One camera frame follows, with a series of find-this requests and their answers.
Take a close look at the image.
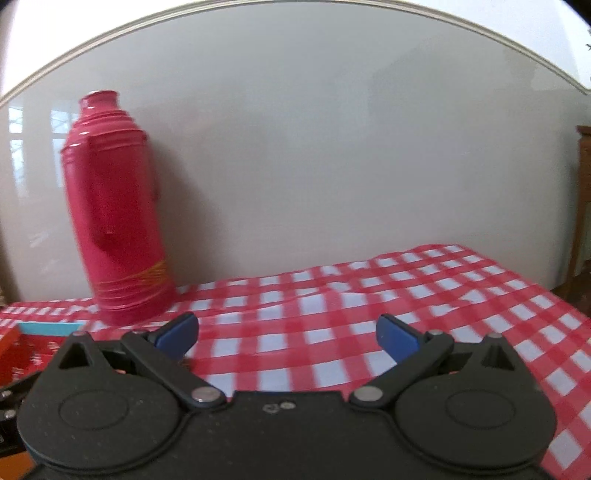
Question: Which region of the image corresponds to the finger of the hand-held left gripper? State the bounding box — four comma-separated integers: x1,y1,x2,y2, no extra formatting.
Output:
0,373,42,459

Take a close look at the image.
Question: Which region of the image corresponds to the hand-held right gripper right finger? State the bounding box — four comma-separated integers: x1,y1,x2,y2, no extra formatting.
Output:
348,314,530,411

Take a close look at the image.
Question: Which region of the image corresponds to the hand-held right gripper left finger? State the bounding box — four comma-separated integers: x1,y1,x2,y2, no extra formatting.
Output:
45,312,228,412

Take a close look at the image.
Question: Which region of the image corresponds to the red cardboard box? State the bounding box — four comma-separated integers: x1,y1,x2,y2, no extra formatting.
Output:
0,322,86,480

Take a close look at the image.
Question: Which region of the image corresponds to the red checked tablecloth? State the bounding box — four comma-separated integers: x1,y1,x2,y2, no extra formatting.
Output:
0,244,591,480

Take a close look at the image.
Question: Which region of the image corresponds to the red thermos flask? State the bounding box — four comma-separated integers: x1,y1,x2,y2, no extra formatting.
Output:
62,90,175,326

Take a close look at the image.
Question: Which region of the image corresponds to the wooden cabinet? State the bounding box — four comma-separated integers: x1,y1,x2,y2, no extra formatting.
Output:
566,124,591,296

